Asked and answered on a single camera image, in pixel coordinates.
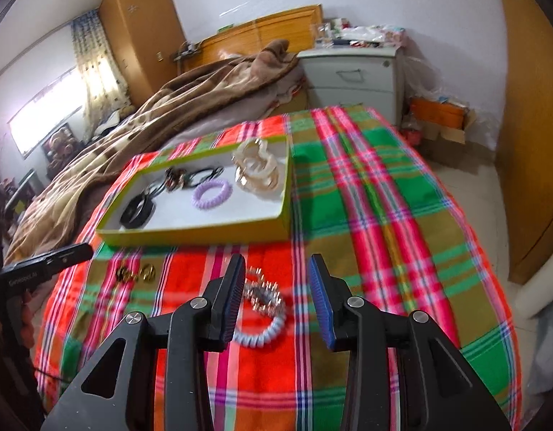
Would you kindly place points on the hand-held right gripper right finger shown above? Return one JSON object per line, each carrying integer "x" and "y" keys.
{"x": 321, "y": 312}

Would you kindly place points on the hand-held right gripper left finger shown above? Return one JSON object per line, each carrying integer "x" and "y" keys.
{"x": 231, "y": 307}

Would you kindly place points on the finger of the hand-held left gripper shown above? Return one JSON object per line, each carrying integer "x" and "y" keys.
{"x": 72, "y": 253}

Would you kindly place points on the yellow-green cardboard box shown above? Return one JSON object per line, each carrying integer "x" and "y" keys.
{"x": 240, "y": 230}

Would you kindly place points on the translucent beige hair claw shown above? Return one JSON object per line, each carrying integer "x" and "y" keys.
{"x": 258, "y": 175}

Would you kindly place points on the colourful plaid cloth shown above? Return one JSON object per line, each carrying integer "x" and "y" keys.
{"x": 370, "y": 215}

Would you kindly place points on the window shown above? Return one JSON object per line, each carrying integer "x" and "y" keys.
{"x": 43, "y": 112}

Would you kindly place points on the brown patterned blanket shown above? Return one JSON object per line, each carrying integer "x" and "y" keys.
{"x": 146, "y": 116}

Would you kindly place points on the patterned curtain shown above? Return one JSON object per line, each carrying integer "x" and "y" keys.
{"x": 101, "y": 76}

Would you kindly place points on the white paper roll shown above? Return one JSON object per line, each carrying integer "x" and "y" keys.
{"x": 541, "y": 285}

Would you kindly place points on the cardboard box with orange bag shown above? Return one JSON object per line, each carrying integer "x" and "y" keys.
{"x": 438, "y": 116}

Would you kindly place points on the grey plastic bag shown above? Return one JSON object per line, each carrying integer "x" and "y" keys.
{"x": 548, "y": 350}

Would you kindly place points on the white nightstand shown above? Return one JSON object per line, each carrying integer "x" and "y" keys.
{"x": 348, "y": 81}

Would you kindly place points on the power strip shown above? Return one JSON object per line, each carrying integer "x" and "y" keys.
{"x": 186, "y": 49}

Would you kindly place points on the wooden wardrobe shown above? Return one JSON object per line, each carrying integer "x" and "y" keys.
{"x": 137, "y": 22}

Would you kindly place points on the wooden headboard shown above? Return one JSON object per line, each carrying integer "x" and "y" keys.
{"x": 276, "y": 29}

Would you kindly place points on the pile of nightstand clutter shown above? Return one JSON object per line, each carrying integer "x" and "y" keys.
{"x": 366, "y": 33}

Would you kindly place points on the wooden door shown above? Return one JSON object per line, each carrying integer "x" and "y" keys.
{"x": 532, "y": 121}

